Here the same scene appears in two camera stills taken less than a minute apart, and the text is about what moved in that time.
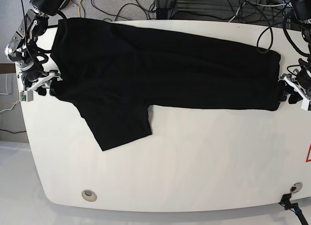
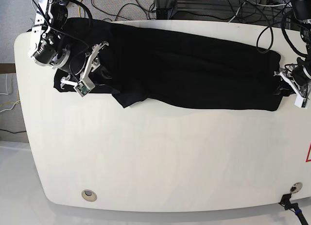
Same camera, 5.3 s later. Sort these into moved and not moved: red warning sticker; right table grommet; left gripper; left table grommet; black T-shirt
Moved: left gripper; black T-shirt
Not moved: left table grommet; red warning sticker; right table grommet
